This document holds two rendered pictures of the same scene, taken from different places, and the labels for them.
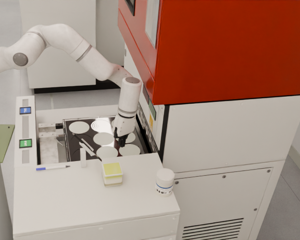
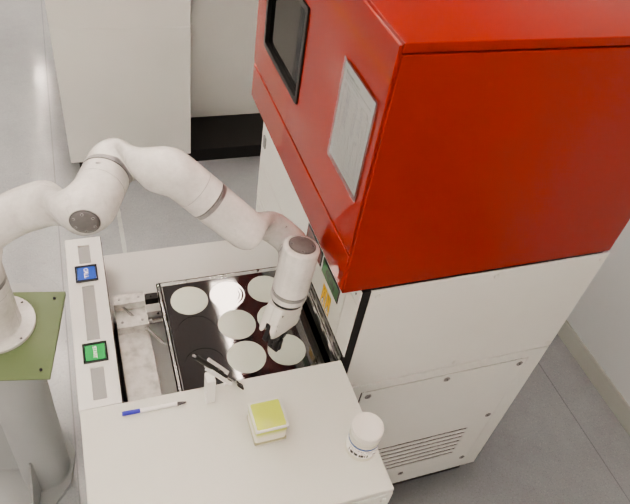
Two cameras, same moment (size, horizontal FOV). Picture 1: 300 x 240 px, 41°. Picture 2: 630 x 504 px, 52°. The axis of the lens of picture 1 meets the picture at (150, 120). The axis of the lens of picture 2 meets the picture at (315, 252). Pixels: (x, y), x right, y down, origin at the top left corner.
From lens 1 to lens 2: 0.51 m
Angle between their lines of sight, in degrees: 11
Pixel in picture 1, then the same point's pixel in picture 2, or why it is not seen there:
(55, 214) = not seen: outside the picture
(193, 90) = (416, 264)
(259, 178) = (503, 374)
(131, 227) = not seen: outside the picture
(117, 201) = (281, 478)
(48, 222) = not seen: outside the picture
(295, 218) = (534, 398)
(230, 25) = (501, 158)
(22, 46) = (88, 196)
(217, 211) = (428, 424)
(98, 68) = (239, 231)
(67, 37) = (179, 178)
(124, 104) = (286, 288)
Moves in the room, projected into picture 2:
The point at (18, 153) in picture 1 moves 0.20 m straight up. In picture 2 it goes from (84, 376) to (73, 322)
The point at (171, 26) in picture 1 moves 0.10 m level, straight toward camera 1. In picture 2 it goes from (393, 167) to (397, 202)
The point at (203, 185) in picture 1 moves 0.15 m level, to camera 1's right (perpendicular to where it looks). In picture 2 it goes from (410, 394) to (460, 398)
